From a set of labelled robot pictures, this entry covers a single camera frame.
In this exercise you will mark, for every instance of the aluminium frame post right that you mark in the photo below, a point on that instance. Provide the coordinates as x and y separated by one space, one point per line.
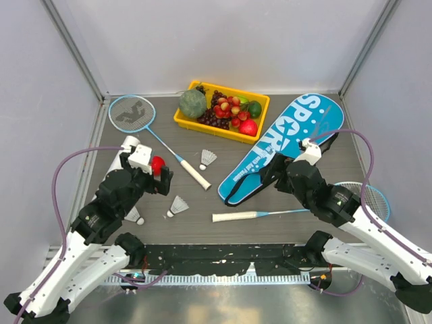
378 27

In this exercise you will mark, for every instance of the white shuttlecock tube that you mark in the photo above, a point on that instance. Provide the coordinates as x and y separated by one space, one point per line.
126 147

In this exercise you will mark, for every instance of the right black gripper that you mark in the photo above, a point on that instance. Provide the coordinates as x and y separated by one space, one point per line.
278 163

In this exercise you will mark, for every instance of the aluminium frame post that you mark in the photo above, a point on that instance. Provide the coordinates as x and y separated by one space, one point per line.
70 41
378 27

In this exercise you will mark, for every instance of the green melon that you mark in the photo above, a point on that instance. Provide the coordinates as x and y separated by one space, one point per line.
193 103

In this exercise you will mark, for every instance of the red tomato ball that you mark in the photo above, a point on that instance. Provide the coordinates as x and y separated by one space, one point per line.
156 164

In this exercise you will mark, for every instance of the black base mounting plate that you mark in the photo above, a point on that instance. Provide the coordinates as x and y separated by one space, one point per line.
227 259

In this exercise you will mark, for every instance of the red apple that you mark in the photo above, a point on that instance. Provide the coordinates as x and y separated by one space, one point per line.
248 127

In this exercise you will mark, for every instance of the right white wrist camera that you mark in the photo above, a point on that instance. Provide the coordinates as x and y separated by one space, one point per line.
311 152

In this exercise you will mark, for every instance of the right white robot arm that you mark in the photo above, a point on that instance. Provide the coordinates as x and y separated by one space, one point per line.
395 262

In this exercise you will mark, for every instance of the dark purple grape bunch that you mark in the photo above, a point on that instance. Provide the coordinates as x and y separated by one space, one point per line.
213 116

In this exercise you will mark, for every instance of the green lime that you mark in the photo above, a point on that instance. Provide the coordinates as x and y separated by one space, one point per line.
254 109

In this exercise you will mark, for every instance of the blue racket top left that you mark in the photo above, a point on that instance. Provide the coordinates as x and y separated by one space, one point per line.
131 114

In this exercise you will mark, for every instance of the white shuttlecock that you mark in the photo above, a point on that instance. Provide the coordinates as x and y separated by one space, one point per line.
134 217
178 205
207 157

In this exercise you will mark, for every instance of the white slotted cable duct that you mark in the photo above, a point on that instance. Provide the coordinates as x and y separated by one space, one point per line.
248 279

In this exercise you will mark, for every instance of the aluminium frame post left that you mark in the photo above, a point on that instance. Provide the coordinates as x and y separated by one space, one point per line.
70 41

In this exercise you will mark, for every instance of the blue racket cover bag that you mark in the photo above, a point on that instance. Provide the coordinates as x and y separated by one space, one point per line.
307 116

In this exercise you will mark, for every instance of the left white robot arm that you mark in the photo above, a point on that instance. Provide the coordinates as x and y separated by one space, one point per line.
65 283

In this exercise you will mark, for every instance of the red cherry bunch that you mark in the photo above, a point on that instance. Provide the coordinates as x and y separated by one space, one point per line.
237 107

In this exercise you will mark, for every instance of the blue racket bottom right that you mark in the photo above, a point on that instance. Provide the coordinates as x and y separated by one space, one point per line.
374 199

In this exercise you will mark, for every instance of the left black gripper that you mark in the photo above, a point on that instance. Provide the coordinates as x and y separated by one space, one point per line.
162 186

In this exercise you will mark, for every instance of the blue racket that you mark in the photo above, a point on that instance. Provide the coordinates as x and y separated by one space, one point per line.
374 199
131 114

